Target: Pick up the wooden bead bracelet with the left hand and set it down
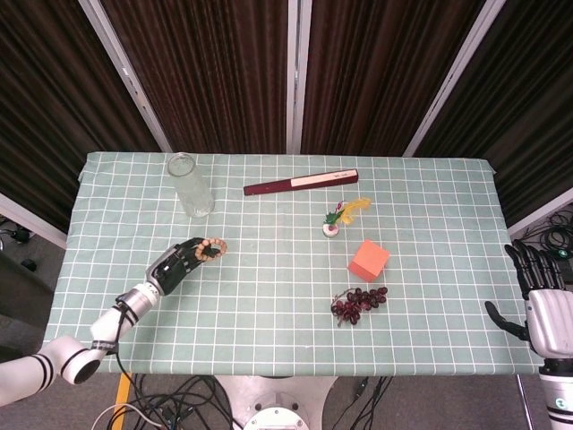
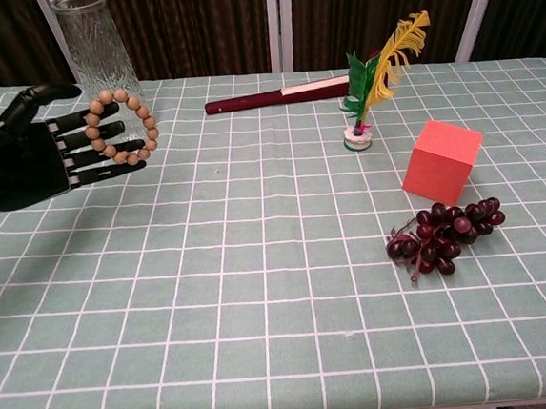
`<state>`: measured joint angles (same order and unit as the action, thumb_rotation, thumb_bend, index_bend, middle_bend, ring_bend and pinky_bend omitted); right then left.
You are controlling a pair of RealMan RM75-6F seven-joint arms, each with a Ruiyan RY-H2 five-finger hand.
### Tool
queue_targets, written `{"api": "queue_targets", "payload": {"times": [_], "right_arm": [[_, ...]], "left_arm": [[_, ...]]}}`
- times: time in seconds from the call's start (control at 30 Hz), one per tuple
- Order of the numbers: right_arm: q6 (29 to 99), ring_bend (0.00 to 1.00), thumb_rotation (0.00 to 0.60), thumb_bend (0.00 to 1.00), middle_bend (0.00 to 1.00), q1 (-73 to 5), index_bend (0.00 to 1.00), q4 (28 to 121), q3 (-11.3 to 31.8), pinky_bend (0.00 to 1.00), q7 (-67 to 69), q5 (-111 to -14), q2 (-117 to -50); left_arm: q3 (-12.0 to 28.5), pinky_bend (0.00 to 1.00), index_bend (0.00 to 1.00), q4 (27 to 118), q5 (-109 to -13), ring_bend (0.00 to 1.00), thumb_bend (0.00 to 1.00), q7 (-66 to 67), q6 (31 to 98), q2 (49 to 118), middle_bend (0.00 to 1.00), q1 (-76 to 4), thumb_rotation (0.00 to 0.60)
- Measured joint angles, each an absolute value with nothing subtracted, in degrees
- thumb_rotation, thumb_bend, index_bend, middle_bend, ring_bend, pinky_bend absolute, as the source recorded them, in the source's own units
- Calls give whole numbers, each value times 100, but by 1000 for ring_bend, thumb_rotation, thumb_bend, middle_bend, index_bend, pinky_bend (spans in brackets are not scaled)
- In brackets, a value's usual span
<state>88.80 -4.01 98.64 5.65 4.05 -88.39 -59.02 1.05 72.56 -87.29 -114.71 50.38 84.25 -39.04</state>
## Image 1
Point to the white screen frame post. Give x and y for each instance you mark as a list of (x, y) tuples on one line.
[(452, 76), (297, 76), (130, 80)]

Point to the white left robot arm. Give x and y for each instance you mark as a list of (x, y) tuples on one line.
[(112, 323)]

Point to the yellow green feather shuttlecock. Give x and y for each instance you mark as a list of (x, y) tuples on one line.
[(331, 230)]

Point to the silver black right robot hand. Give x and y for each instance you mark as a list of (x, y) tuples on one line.
[(550, 313)]

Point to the purple grape bunch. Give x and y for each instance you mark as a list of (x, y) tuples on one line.
[(353, 307)]

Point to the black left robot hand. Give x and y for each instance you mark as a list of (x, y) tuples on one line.
[(172, 271)]

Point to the clear textured glass vase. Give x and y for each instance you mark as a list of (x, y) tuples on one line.
[(192, 197)]

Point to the orange red cube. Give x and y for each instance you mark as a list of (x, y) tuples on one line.
[(367, 264)]

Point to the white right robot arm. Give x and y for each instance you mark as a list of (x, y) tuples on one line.
[(557, 394)]

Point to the metal table leg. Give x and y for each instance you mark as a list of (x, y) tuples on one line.
[(526, 403)]

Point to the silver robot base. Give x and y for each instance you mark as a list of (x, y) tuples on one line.
[(277, 414)]

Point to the maroon closed folding fan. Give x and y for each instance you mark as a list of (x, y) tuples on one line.
[(268, 187)]

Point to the white screen frame rail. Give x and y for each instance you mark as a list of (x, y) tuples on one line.
[(31, 219), (541, 210)]

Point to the green white checked tablecloth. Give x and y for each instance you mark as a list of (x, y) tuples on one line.
[(268, 277)]

